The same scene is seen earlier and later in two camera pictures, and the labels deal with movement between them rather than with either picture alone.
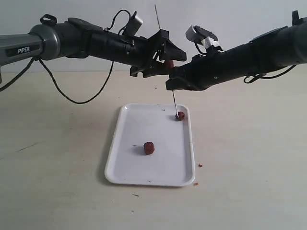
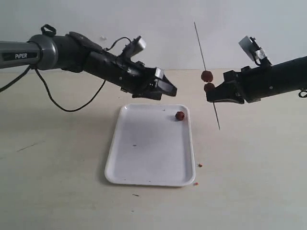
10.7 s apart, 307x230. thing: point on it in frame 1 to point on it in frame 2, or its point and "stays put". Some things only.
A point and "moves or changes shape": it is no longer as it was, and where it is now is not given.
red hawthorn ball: (181, 115) stays put
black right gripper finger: (181, 83) to (227, 91)
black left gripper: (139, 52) to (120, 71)
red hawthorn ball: (169, 64) to (208, 86)
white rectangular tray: (150, 146) stays put
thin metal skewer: (172, 90) to (206, 69)
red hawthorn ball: (149, 147) moves or changes shape
